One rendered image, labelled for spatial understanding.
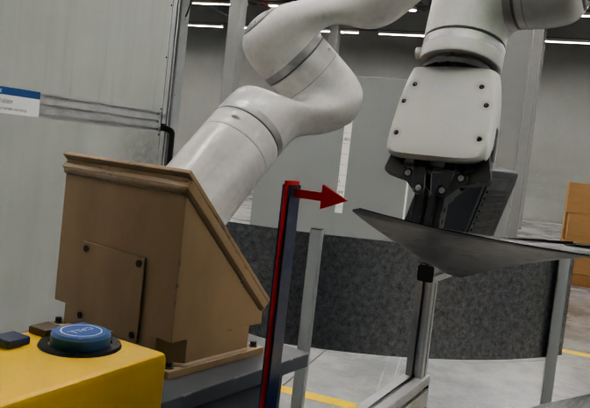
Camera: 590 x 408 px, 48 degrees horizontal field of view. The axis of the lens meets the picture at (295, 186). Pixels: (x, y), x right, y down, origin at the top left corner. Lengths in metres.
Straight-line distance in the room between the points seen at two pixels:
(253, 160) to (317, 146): 5.91
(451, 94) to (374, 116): 6.06
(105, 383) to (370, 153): 6.32
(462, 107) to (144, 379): 0.38
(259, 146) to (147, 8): 1.71
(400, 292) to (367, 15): 1.43
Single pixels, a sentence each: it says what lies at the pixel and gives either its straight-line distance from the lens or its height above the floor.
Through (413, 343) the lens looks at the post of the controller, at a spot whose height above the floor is 0.92.
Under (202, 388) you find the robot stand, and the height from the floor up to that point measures 0.93.
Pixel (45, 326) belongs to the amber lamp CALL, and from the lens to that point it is 0.51.
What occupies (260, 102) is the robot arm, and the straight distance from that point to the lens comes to 1.00.
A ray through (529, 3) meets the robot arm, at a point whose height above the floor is 1.39.
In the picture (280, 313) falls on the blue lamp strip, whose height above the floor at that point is 1.06.
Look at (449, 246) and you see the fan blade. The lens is 0.66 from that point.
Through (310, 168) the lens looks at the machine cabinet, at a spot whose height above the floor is 1.06.
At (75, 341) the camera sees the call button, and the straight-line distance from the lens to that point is 0.47.
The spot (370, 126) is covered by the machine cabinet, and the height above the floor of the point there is 1.55.
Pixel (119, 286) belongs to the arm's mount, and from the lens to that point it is 0.90.
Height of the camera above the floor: 1.22
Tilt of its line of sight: 3 degrees down
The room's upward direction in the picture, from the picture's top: 6 degrees clockwise
